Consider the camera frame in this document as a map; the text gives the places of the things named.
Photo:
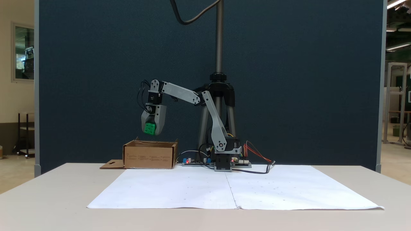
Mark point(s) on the white paper sheet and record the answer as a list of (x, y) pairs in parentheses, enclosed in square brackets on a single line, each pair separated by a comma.
[(179, 189)]

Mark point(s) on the dark blue partition panel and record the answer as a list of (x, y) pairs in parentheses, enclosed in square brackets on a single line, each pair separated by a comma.
[(112, 64)]

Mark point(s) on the framed wall window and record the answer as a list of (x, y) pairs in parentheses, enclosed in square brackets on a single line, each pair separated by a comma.
[(24, 51)]

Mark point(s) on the aluminium frame rack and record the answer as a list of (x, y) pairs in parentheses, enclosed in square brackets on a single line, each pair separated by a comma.
[(389, 102)]

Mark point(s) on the black camera tripod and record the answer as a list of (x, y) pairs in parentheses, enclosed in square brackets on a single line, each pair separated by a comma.
[(219, 48)]

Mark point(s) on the blue circuit board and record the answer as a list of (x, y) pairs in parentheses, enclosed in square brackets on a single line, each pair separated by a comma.
[(196, 163)]

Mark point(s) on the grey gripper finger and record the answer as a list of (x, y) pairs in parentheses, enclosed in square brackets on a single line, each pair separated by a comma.
[(160, 125), (146, 115)]

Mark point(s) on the green die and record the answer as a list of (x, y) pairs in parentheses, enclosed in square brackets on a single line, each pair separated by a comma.
[(149, 128)]

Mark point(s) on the black shelf cart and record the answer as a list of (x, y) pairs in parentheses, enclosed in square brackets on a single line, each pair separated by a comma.
[(26, 128)]

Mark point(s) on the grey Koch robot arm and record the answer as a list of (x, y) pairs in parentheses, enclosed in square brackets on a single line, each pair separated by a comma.
[(218, 125)]

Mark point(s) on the brown cardboard box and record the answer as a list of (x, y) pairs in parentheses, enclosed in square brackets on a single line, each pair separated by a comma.
[(149, 157)]

